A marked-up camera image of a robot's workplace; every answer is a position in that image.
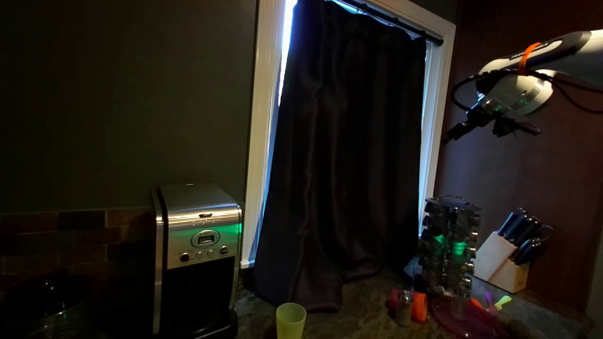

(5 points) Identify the orange plastic cup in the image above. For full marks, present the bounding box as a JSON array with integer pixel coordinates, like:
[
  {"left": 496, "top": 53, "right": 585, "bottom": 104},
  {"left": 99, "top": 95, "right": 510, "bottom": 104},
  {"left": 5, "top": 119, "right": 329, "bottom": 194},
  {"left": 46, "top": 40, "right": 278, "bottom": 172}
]
[{"left": 410, "top": 290, "right": 432, "bottom": 326}]

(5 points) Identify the dark curtain rod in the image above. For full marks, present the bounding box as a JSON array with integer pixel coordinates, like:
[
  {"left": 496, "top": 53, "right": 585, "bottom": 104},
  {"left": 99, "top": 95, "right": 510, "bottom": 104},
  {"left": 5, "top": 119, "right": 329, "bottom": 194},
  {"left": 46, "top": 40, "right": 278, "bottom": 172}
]
[{"left": 331, "top": 0, "right": 446, "bottom": 47}]

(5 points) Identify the purple plastic plate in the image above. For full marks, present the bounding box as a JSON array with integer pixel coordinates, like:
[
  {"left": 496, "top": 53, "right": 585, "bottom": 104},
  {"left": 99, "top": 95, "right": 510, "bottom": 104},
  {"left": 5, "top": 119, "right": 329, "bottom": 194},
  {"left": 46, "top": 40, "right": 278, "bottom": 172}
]
[{"left": 429, "top": 294, "right": 506, "bottom": 339}]

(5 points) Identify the dark fabric curtain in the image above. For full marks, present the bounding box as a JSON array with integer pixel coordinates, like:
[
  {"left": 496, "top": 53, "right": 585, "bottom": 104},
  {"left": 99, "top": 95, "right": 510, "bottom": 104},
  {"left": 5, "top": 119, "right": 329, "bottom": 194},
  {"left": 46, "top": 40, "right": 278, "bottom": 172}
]
[{"left": 253, "top": 0, "right": 430, "bottom": 315}]

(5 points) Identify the dark wooden wall cabinet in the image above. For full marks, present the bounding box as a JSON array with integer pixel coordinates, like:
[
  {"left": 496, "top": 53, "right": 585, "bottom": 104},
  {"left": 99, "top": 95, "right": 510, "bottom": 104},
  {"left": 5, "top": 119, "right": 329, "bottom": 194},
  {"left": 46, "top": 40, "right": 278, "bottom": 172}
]
[{"left": 436, "top": 0, "right": 603, "bottom": 317}]

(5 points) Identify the yellow plastic utensil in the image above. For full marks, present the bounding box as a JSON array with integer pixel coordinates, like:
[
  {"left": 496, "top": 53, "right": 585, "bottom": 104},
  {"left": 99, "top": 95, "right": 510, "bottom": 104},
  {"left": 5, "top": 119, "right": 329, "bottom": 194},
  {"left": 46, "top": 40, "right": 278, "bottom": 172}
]
[{"left": 493, "top": 294, "right": 515, "bottom": 313}]

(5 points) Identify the white window frame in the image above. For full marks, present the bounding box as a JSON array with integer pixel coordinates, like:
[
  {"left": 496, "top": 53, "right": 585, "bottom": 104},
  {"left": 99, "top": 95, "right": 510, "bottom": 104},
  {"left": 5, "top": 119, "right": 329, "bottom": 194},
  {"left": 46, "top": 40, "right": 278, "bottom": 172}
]
[{"left": 240, "top": 0, "right": 459, "bottom": 272}]

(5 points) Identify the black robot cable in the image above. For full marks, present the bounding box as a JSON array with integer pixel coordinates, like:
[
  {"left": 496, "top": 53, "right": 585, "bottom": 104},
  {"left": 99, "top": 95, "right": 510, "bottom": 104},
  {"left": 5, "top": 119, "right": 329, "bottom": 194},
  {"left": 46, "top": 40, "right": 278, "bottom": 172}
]
[{"left": 451, "top": 68, "right": 603, "bottom": 119}]

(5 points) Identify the black handled knife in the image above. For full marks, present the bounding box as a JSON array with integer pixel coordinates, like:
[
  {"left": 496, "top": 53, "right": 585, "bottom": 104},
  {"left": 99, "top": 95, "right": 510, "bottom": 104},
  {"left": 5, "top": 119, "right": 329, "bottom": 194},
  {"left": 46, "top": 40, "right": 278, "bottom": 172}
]
[
  {"left": 498, "top": 209, "right": 525, "bottom": 240},
  {"left": 513, "top": 224, "right": 557, "bottom": 266},
  {"left": 510, "top": 213, "right": 538, "bottom": 249}
]

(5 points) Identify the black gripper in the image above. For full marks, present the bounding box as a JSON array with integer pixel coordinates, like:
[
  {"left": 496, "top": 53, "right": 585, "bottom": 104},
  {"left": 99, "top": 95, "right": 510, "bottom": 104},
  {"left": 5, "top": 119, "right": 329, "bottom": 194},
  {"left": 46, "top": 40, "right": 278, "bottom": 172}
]
[{"left": 442, "top": 93, "right": 510, "bottom": 145}]

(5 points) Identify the revolving metal spice rack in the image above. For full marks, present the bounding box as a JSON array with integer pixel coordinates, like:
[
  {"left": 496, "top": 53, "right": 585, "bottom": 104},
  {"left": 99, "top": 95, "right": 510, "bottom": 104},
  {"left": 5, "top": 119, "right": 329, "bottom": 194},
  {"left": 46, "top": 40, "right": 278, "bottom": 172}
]
[{"left": 417, "top": 196, "right": 483, "bottom": 298}]

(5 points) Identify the stainless steel coffee maker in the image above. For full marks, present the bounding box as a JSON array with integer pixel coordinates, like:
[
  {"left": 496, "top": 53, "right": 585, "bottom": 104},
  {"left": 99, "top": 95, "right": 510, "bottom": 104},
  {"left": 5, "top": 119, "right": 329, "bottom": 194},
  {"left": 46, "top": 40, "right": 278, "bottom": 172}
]
[{"left": 150, "top": 181, "right": 248, "bottom": 339}]

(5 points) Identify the wooden knife block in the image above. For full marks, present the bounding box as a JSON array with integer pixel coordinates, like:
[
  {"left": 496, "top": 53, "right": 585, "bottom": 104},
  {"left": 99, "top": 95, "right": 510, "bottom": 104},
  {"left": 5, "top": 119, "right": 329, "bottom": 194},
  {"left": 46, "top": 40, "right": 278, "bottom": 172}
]
[{"left": 474, "top": 230, "right": 532, "bottom": 296}]

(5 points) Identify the purple plastic utensil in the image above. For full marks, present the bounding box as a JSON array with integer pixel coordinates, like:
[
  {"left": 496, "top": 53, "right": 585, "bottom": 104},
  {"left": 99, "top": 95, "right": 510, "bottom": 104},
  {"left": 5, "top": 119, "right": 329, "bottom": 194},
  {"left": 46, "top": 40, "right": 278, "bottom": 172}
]
[{"left": 479, "top": 288, "right": 500, "bottom": 309}]

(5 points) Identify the yellow-green plastic cup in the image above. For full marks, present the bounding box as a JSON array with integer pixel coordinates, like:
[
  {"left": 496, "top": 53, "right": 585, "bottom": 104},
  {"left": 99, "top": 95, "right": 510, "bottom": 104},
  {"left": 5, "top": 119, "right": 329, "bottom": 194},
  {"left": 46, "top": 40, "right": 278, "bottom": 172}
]
[{"left": 274, "top": 302, "right": 310, "bottom": 339}]

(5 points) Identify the orange cable strap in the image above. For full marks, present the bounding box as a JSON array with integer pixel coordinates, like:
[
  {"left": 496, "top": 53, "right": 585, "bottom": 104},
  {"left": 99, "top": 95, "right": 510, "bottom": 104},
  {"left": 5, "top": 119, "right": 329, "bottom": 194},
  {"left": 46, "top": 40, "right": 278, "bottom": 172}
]
[{"left": 517, "top": 40, "right": 547, "bottom": 74}]

